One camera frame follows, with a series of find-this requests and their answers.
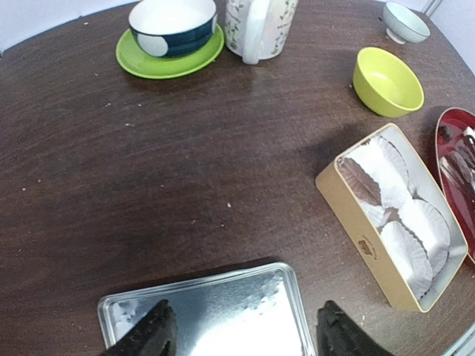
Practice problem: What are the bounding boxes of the pale blue ceramic bowl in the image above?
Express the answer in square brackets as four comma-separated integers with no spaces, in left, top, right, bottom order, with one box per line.
[383,1,430,45]

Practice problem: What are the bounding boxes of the red round lacquer tray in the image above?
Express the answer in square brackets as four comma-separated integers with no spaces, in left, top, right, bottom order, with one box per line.
[435,108,474,260]

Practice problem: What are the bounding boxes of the bear print tin lid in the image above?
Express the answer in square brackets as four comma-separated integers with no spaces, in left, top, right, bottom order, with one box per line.
[97,262,315,355]

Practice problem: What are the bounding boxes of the navy white cup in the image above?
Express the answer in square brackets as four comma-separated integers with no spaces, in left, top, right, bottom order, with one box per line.
[128,0,217,58]

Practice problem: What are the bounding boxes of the white patterned mug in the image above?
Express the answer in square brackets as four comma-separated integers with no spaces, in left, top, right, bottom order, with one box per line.
[224,0,298,65]

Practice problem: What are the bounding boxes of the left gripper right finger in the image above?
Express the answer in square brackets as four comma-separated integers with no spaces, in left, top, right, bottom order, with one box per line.
[316,300,393,356]

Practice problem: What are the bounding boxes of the green saucer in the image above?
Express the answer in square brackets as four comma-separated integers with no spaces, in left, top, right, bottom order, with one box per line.
[115,25,225,79]

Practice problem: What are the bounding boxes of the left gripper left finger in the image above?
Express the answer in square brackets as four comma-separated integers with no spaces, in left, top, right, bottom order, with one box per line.
[99,299,177,356]

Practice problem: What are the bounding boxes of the metal tongs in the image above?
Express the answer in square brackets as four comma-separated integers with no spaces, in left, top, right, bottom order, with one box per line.
[439,126,474,200]

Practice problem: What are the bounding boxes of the beige rectangular tin box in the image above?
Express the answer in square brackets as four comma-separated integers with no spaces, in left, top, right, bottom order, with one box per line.
[315,123,468,313]

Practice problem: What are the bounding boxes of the white paper cup liner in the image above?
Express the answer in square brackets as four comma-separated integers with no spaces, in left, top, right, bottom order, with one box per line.
[380,221,433,299]
[338,158,387,228]
[398,199,451,277]
[368,136,410,209]

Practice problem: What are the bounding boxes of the lime green bowl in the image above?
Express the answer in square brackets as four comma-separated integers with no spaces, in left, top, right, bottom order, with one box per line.
[353,47,425,118]

